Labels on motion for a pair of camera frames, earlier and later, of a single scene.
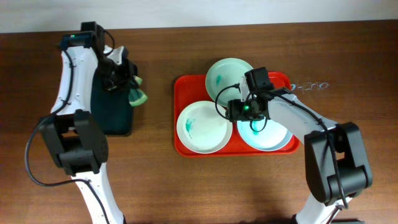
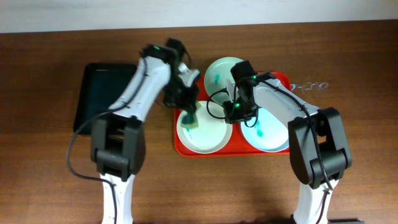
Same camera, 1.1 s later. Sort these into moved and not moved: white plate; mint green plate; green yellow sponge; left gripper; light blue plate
Moved: green yellow sponge; left gripper
Not moved: mint green plate; light blue plate; white plate
